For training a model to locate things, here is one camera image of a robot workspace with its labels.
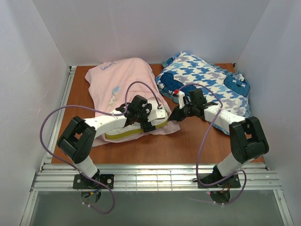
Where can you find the aluminium front rail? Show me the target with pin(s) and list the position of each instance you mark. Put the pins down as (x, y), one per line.
(162, 177)

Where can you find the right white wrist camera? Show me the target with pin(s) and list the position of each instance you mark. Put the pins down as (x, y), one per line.
(181, 97)

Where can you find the aluminium left side rail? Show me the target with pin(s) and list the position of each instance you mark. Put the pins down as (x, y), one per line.
(57, 118)

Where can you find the blue white houndstooth pillow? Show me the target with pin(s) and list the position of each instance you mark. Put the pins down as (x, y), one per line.
(184, 68)

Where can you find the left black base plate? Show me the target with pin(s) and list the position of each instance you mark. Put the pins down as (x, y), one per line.
(81, 182)

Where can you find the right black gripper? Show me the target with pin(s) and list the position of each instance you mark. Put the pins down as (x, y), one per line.
(184, 113)

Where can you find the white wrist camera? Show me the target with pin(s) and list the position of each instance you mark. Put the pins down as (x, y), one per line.
(156, 116)
(181, 97)

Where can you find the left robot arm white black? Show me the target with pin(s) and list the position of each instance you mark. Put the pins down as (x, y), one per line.
(77, 139)

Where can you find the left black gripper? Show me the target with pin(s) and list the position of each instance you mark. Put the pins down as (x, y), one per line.
(147, 125)

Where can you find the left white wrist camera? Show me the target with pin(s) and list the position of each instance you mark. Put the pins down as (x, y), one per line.
(156, 116)

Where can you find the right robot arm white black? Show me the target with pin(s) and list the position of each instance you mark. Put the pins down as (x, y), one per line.
(247, 139)

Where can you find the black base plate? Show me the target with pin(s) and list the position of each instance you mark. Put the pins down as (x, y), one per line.
(210, 182)
(81, 182)

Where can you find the aluminium rail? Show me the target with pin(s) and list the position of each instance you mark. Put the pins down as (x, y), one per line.
(57, 118)
(162, 177)

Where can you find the white pillow yellow edge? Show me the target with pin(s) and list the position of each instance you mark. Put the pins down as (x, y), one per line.
(134, 131)

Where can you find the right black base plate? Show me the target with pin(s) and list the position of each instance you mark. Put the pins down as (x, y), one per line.
(210, 182)

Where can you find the pink pillowcase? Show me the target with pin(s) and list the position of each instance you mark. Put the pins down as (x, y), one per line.
(108, 84)

